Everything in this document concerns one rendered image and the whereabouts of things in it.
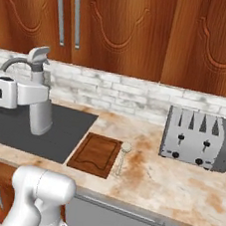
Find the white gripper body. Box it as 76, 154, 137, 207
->
14, 81, 53, 112

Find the grey spray bottle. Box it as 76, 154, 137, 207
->
17, 44, 63, 138

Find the dark grey sink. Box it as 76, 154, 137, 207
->
0, 96, 101, 168

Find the brown wooden cutting board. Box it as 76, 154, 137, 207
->
65, 129, 125, 182

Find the grey curved tap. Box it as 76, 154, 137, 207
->
0, 54, 33, 76

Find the silver four-slot toaster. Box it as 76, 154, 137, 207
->
156, 104, 226, 174

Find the silver cupboard door handle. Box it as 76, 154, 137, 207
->
67, 0, 87, 51
49, 0, 71, 48

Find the silver dishwasher handle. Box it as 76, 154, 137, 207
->
71, 192, 177, 226

